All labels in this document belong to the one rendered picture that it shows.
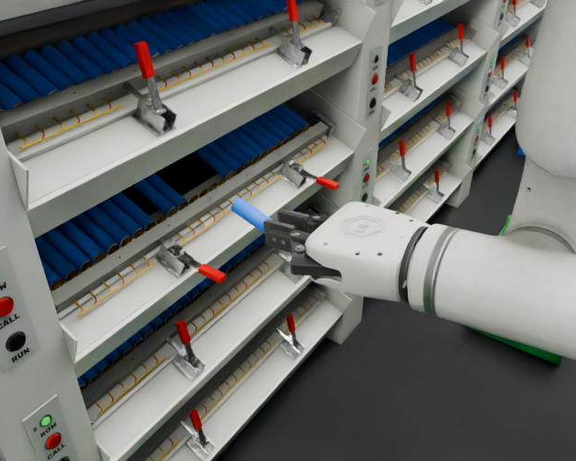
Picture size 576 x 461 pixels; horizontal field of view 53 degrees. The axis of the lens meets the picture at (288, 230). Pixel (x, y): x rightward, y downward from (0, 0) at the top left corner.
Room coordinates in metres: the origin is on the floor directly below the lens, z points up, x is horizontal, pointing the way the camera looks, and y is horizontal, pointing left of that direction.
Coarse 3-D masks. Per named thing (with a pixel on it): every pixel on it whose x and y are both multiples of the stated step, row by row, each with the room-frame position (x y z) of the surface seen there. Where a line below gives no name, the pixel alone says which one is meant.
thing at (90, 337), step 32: (320, 96) 0.96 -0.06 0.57; (352, 128) 0.92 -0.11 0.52; (320, 160) 0.87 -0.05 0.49; (192, 192) 0.71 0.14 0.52; (288, 192) 0.77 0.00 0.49; (224, 224) 0.67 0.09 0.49; (224, 256) 0.64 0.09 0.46; (128, 288) 0.53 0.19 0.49; (160, 288) 0.54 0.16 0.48; (192, 288) 0.59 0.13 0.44; (64, 320) 0.47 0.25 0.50; (96, 320) 0.48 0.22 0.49; (128, 320) 0.49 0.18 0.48; (96, 352) 0.45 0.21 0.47
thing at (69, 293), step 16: (320, 128) 0.91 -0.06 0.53; (288, 144) 0.85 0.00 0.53; (304, 144) 0.87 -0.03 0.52; (272, 160) 0.80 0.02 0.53; (240, 176) 0.74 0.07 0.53; (256, 176) 0.76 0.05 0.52; (208, 192) 0.69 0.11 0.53; (224, 192) 0.70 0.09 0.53; (256, 192) 0.74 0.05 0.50; (192, 208) 0.66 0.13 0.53; (208, 208) 0.67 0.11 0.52; (160, 224) 0.61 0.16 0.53; (176, 224) 0.62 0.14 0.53; (144, 240) 0.58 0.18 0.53; (112, 256) 0.55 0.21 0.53; (128, 256) 0.55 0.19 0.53; (96, 272) 0.52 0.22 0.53; (112, 272) 0.53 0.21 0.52; (64, 288) 0.49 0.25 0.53; (80, 288) 0.49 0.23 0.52; (64, 304) 0.48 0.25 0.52; (96, 304) 0.49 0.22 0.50
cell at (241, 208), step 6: (240, 198) 0.56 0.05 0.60; (234, 204) 0.55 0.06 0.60; (240, 204) 0.55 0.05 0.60; (246, 204) 0.55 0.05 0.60; (234, 210) 0.55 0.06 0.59; (240, 210) 0.55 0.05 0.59; (246, 210) 0.55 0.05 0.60; (252, 210) 0.54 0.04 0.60; (258, 210) 0.55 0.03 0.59; (240, 216) 0.55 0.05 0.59; (246, 216) 0.54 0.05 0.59; (252, 216) 0.54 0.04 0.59; (258, 216) 0.54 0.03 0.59; (264, 216) 0.54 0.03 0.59; (252, 222) 0.54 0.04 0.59; (258, 222) 0.53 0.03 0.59; (258, 228) 0.53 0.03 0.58
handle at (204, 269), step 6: (180, 252) 0.57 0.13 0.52; (180, 258) 0.57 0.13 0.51; (186, 258) 0.57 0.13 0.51; (192, 264) 0.56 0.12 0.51; (198, 264) 0.56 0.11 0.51; (204, 264) 0.56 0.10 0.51; (198, 270) 0.55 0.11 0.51; (204, 270) 0.55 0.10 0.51; (210, 270) 0.55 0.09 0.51; (216, 270) 0.55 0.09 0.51; (210, 276) 0.54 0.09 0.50; (216, 276) 0.54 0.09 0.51; (222, 276) 0.54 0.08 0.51
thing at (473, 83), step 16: (480, 0) 1.52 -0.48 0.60; (496, 0) 1.50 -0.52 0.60; (480, 16) 1.52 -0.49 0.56; (496, 16) 1.51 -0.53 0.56; (496, 48) 1.56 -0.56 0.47; (480, 64) 1.50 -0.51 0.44; (464, 80) 1.52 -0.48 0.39; (480, 80) 1.50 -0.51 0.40; (480, 96) 1.50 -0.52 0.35; (480, 112) 1.53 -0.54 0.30; (480, 128) 1.56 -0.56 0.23; (464, 144) 1.50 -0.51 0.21; (464, 160) 1.50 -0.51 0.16; (464, 192) 1.53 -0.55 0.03
